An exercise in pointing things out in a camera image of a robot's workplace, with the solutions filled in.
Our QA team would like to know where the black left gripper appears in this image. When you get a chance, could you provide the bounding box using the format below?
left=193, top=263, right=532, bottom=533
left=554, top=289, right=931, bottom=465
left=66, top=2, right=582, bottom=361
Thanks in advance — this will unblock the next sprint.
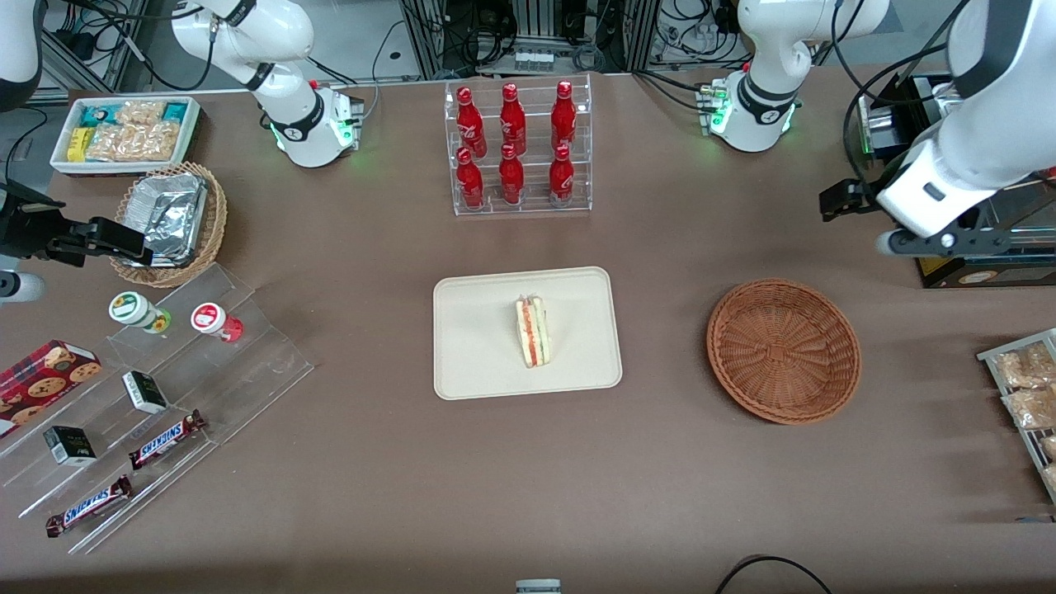
left=819, top=153, right=923, bottom=224

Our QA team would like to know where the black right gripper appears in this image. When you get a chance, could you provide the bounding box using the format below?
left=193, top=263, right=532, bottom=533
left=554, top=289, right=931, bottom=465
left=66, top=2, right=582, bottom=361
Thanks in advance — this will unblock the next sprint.
left=0, top=188, right=155, bottom=266

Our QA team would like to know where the triangular sandwich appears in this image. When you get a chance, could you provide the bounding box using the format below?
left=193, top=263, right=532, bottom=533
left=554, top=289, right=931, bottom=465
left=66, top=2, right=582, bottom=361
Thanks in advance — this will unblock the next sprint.
left=515, top=295, right=551, bottom=370

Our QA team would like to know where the light wicker basket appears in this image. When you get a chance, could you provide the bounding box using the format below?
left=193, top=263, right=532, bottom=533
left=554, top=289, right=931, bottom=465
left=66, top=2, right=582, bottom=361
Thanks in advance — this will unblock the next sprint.
left=110, top=161, right=229, bottom=290

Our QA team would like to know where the brown wicker basket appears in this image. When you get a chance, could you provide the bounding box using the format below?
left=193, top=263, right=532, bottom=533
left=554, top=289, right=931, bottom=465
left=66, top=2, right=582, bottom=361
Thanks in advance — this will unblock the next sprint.
left=706, top=278, right=863, bottom=427

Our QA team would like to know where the beige plastic tray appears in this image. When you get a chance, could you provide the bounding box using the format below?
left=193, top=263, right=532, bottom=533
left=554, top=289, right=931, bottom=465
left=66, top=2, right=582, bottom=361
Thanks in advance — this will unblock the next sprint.
left=432, top=266, right=625, bottom=402

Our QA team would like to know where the aluminium foil container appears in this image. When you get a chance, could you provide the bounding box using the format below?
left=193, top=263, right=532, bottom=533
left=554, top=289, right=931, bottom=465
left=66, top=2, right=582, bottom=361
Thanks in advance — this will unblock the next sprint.
left=124, top=172, right=209, bottom=269

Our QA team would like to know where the green lid white jar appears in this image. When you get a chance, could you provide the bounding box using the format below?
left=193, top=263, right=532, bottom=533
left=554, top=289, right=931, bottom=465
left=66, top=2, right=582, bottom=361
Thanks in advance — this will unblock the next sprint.
left=108, top=291, right=172, bottom=335

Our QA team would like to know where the grey metal side box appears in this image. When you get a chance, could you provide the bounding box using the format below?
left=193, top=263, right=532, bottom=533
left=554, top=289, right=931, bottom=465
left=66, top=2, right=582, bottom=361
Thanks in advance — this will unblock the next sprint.
left=856, top=92, right=902, bottom=159

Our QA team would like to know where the white rectangular snack bin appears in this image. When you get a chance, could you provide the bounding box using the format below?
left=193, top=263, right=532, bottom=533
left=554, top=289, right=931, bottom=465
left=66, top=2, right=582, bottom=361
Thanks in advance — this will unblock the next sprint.
left=49, top=96, right=201, bottom=177

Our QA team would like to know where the clear cracker bag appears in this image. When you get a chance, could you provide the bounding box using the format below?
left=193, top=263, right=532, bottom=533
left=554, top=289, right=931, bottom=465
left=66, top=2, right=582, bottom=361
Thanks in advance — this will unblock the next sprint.
left=115, top=100, right=167, bottom=127
left=86, top=122, right=181, bottom=163

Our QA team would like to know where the red lid white jar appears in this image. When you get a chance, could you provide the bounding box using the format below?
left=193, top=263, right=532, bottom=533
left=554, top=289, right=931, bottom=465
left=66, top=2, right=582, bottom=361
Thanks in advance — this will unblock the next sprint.
left=191, top=302, right=245, bottom=343

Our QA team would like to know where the small black carton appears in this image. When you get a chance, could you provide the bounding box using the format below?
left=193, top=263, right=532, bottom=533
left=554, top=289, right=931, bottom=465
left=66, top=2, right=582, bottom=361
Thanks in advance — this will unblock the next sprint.
left=122, top=370, right=169, bottom=415
left=43, top=425, right=97, bottom=468

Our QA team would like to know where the red plaid cookie box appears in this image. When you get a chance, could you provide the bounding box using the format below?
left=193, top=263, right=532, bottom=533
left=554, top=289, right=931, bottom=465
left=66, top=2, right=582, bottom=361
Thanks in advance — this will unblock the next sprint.
left=0, top=339, right=104, bottom=440

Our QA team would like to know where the clear acrylic stepped stand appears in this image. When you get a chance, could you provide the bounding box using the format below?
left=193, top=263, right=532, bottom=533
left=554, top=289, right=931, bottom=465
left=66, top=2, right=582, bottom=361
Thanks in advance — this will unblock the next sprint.
left=0, top=262, right=316, bottom=555

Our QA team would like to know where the black food warmer showcase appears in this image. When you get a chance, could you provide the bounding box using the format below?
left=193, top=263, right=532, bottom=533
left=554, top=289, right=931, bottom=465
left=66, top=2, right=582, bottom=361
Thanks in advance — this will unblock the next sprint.
left=858, top=70, right=1056, bottom=290

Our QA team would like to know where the snickers chocolate bar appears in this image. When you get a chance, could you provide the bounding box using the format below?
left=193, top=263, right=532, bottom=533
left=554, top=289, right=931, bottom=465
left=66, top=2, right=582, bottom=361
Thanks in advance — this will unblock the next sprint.
left=45, top=474, right=134, bottom=539
left=128, top=410, right=207, bottom=471

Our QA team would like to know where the red cola bottle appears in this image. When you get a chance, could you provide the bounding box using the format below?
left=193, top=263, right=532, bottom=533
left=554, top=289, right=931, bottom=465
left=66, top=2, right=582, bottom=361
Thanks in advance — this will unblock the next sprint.
left=498, top=143, right=526, bottom=205
left=551, top=80, right=578, bottom=153
left=456, top=86, right=488, bottom=158
left=455, top=147, right=486, bottom=210
left=549, top=144, right=575, bottom=207
left=500, top=82, right=527, bottom=156

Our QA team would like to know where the clear acrylic bottle rack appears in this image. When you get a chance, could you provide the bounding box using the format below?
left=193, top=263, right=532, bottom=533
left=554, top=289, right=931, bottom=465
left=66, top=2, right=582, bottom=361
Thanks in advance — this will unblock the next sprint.
left=444, top=73, right=593, bottom=218

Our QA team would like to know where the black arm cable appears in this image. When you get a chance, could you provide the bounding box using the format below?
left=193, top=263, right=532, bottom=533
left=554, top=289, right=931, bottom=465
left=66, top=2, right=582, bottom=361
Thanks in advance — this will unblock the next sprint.
left=837, top=0, right=974, bottom=203

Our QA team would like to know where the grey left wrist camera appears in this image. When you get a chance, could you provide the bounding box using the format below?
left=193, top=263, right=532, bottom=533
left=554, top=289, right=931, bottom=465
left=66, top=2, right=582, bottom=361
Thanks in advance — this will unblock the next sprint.
left=876, top=224, right=1017, bottom=258

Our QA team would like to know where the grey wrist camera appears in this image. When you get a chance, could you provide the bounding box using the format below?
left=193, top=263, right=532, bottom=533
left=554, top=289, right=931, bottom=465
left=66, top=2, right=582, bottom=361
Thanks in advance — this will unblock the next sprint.
left=0, top=271, right=46, bottom=303
left=876, top=224, right=1017, bottom=258

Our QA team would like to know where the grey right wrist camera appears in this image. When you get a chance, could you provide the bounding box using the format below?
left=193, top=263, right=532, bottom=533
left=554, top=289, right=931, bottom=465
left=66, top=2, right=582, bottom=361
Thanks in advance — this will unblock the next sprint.
left=0, top=271, right=46, bottom=303

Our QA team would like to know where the grey wire rack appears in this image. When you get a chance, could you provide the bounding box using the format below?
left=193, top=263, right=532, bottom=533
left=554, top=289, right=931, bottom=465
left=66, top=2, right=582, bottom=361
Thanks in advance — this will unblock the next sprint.
left=977, top=328, right=1056, bottom=504

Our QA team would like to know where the black looped cable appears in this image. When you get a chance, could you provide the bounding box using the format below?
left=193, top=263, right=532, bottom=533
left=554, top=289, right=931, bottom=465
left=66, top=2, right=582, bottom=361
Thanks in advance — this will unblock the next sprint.
left=714, top=554, right=834, bottom=594

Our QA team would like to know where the aluminium equipment frame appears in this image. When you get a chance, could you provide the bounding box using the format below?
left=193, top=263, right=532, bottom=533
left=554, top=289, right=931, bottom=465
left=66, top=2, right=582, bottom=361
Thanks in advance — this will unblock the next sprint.
left=400, top=0, right=661, bottom=79

